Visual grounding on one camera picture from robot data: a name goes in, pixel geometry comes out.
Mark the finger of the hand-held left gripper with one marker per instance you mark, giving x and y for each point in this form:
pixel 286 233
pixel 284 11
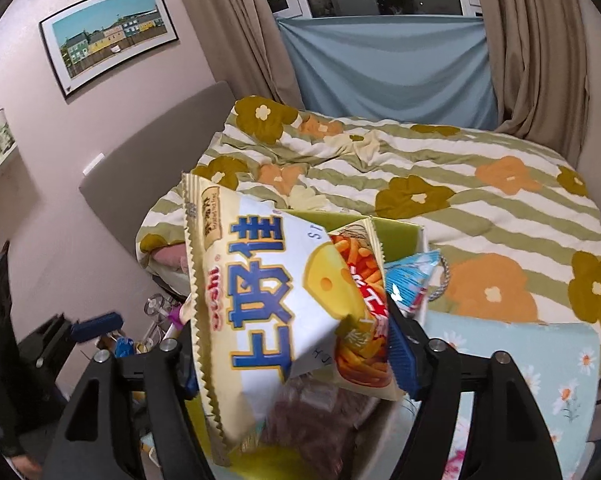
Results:
pixel 124 348
pixel 98 325

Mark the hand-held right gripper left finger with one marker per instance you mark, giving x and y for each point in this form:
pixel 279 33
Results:
pixel 188 375

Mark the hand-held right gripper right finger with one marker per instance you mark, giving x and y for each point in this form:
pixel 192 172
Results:
pixel 403 360

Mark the light blue and white snack bag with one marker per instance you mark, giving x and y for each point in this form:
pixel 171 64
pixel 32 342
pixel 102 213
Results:
pixel 410 285

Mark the cream and blue cheese snack bag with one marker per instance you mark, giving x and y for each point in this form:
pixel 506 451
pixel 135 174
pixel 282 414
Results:
pixel 260 310

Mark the dark brown snack bag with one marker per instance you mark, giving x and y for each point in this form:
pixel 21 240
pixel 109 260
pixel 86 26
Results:
pixel 310 420

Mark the pink barcode snack packet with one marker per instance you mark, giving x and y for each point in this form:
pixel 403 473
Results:
pixel 460 455

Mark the light blue floral pillow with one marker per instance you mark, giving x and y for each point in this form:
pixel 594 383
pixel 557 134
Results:
pixel 530 375

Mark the grey headboard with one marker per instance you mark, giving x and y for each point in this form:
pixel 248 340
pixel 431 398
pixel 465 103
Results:
pixel 145 170

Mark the striped floral blanket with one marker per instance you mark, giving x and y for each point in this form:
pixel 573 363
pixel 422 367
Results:
pixel 430 170

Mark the framed picture of houses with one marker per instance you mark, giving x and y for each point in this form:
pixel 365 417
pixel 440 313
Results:
pixel 110 37

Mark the light blue hanging cloth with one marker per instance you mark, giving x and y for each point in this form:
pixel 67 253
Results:
pixel 390 70

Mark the beige curtain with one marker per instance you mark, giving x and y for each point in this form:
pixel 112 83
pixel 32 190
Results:
pixel 230 25
pixel 535 45

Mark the white wall switch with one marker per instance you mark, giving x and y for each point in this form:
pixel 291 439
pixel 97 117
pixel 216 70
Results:
pixel 93 164

